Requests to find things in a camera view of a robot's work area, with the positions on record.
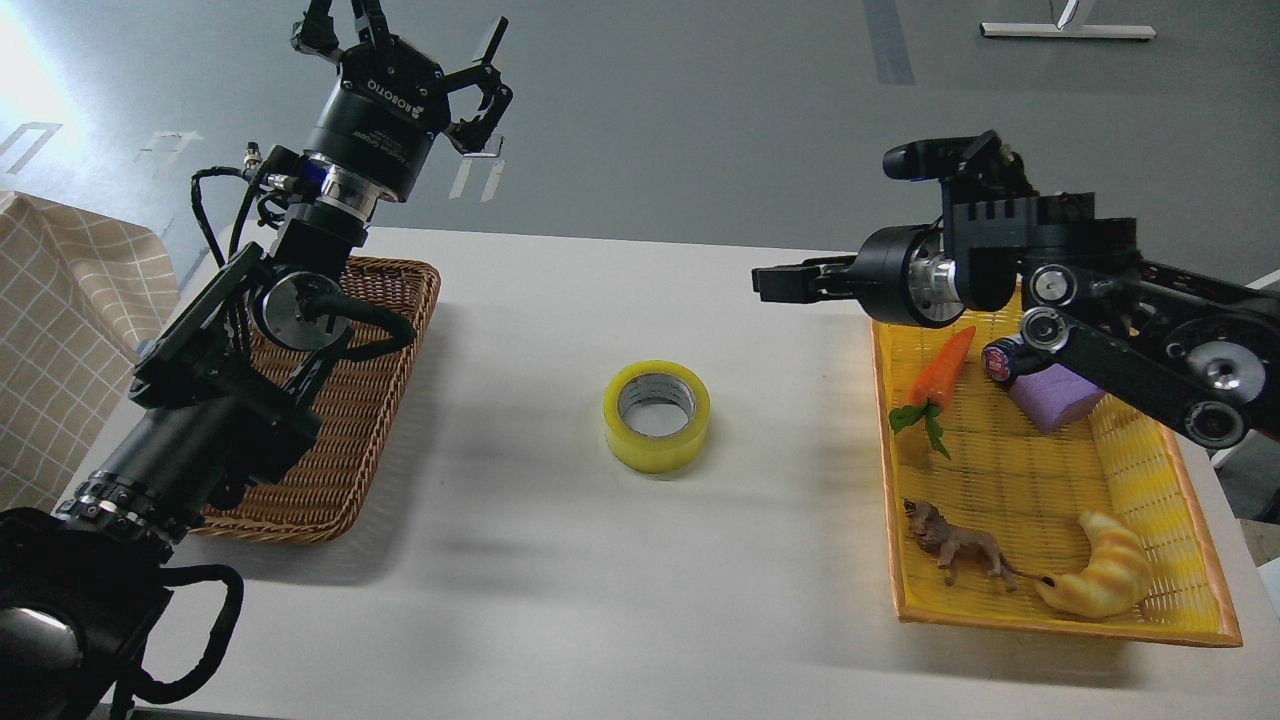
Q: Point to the yellow plastic basket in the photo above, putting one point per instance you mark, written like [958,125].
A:
[1028,488]

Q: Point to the orange toy carrot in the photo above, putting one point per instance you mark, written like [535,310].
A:
[933,391]

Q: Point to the small purple labelled can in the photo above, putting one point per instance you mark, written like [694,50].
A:
[1004,359]

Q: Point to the beige checkered cloth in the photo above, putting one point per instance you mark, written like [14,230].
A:
[80,293]

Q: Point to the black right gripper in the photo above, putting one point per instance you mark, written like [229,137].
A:
[881,272]

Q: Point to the brown wicker basket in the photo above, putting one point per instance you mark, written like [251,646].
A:
[321,497]

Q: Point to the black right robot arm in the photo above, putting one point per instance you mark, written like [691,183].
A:
[1195,354]

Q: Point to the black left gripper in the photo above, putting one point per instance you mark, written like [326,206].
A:
[381,117]

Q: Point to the brown toy lion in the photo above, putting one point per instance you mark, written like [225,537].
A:
[945,542]

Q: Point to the purple sponge block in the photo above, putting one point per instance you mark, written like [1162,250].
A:
[1055,397]

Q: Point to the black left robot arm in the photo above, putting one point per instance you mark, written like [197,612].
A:
[91,605]

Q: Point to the white metal stand base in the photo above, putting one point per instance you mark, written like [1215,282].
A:
[1069,23]

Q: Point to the yellow tape roll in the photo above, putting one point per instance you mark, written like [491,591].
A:
[666,383]

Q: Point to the toy croissant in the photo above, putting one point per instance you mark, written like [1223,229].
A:
[1117,577]

